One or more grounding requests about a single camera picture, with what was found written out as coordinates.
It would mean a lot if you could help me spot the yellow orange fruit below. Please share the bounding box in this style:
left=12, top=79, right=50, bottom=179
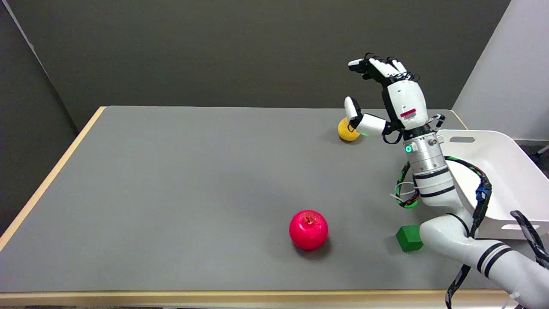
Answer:
left=338, top=117, right=361, bottom=142

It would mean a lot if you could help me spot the green cube block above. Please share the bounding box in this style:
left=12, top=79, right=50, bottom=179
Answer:
left=395, top=224, right=424, bottom=252

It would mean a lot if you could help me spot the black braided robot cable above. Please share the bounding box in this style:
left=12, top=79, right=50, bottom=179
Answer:
left=395, top=155, right=549, bottom=309

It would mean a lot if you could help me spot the red apple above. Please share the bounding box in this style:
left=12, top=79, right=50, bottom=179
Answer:
left=289, top=209, right=329, bottom=251

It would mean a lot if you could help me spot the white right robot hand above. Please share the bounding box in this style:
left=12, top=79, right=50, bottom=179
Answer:
left=344, top=53, right=445, bottom=145

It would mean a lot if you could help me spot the white plastic tray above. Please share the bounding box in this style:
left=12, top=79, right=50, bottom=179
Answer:
left=435, top=129, right=549, bottom=240

